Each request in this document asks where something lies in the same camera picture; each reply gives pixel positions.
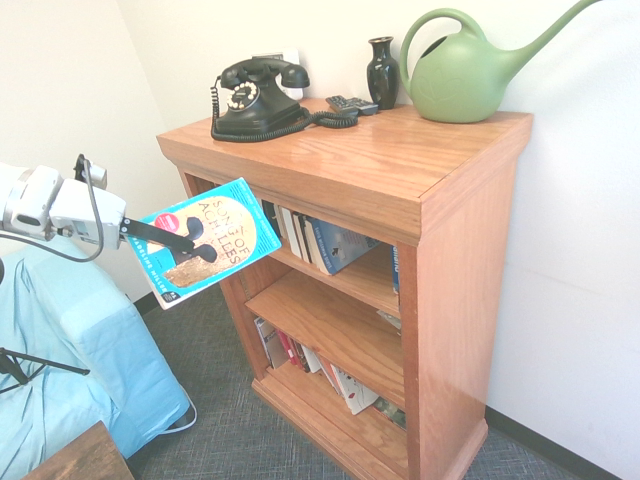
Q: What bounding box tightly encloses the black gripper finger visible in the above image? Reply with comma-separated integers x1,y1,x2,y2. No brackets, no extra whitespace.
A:
122,216,197,253

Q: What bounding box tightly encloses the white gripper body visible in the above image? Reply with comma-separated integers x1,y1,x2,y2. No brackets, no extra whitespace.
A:
48,179,128,251

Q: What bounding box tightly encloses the teal Song of Achilles book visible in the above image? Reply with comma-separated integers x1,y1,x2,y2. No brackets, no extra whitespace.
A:
126,176,284,312

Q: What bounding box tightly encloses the cream spine book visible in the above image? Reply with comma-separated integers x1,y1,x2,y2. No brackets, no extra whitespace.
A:
272,201,296,247

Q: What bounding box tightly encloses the white paperback book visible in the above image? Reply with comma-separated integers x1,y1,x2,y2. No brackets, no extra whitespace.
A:
281,206,305,260

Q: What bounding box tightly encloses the dark spine book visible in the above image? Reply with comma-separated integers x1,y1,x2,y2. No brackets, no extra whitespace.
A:
292,211,315,265

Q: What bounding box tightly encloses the light blue covered couch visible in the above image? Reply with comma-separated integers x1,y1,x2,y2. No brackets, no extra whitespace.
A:
0,243,192,480

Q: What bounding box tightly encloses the grey magazine with black label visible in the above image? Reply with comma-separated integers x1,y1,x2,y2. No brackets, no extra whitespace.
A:
253,315,290,371

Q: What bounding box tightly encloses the black rotary telephone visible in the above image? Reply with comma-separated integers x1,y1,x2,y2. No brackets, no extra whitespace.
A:
209,74,361,144

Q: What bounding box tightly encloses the black rotary telephone base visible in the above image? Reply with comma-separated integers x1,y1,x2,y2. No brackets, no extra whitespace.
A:
218,73,312,135

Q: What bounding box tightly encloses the black tripod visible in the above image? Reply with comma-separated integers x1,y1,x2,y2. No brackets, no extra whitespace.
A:
0,346,92,395

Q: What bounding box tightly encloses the bright red book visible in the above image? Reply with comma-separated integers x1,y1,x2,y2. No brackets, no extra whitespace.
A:
276,329,304,370

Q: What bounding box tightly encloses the blue hardcover book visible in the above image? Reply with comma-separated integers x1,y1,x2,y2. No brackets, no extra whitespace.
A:
303,216,383,278

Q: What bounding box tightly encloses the dark red book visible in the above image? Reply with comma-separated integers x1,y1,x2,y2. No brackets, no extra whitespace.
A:
289,337,313,374

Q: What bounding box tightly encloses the black telephone handset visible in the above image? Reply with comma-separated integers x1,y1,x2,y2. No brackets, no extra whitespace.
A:
219,56,312,91

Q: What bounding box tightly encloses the plain white book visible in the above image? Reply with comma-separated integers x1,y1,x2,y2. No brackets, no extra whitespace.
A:
299,344,323,375

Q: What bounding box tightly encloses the oak wooden bookshelf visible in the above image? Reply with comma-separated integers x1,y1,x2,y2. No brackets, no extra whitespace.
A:
156,97,534,480

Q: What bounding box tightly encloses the orange spine book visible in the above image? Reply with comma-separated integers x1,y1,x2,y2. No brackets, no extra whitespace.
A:
317,355,343,397

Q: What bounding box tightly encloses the dark grey remote control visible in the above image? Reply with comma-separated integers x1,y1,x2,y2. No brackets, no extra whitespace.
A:
345,96,380,118
325,94,362,119

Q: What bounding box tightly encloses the dark wooden table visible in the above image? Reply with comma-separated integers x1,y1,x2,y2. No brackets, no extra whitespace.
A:
20,419,137,480

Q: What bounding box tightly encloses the blue white spine book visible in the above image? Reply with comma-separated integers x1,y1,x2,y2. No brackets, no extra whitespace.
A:
390,243,402,295

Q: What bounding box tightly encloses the pale flat lying book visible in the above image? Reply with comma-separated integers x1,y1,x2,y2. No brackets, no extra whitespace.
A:
376,308,403,332

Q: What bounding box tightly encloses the white book with red cards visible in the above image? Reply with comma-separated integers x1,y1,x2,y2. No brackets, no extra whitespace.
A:
330,363,380,417

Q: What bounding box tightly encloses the black glossy vase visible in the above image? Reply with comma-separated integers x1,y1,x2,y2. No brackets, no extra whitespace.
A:
366,36,402,112

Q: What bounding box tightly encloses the dark green patterned book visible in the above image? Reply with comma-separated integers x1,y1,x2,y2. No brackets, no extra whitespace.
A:
371,395,408,432

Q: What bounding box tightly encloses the green plastic watering can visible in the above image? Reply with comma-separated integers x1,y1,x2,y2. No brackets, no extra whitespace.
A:
398,0,607,125

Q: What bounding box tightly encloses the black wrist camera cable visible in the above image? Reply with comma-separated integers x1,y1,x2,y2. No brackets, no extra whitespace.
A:
0,157,107,264

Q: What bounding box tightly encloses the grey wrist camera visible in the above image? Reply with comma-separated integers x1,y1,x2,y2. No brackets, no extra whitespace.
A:
73,153,109,187

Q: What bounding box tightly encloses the white floor cable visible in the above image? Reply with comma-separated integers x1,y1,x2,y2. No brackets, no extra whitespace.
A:
160,396,199,437

